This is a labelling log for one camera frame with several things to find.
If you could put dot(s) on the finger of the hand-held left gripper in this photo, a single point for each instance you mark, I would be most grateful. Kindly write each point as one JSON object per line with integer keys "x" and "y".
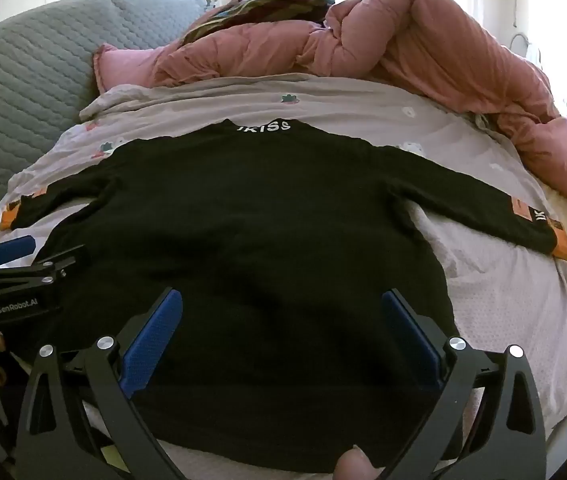
{"x": 58, "y": 259}
{"x": 13, "y": 249}

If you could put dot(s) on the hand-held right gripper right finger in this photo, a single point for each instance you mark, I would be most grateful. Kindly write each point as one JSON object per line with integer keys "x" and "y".
{"x": 408, "y": 337}

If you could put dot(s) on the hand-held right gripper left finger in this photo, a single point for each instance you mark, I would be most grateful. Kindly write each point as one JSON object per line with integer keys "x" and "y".
{"x": 151, "y": 342}

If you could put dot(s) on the striped dark cloth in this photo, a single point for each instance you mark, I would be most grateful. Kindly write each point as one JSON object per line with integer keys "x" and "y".
{"x": 273, "y": 5}

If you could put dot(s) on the pink duvet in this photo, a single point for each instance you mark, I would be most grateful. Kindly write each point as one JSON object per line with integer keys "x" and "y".
{"x": 413, "y": 45}

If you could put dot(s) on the black sweater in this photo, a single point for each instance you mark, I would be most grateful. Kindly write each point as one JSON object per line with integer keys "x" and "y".
{"x": 263, "y": 240}

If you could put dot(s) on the pink pillow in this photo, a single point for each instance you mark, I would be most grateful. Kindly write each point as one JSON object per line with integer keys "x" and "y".
{"x": 123, "y": 65}

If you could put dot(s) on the grey quilted cover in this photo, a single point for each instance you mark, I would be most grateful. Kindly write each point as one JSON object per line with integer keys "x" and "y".
{"x": 28, "y": 75}

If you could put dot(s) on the printed light bedsheet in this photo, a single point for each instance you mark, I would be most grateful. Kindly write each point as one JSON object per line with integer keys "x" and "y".
{"x": 493, "y": 285}

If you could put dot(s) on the person's right hand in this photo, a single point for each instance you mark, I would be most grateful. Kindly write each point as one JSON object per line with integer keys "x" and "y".
{"x": 358, "y": 466}

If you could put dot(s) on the person's green top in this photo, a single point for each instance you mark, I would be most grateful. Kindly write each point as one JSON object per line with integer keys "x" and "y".
{"x": 113, "y": 462}

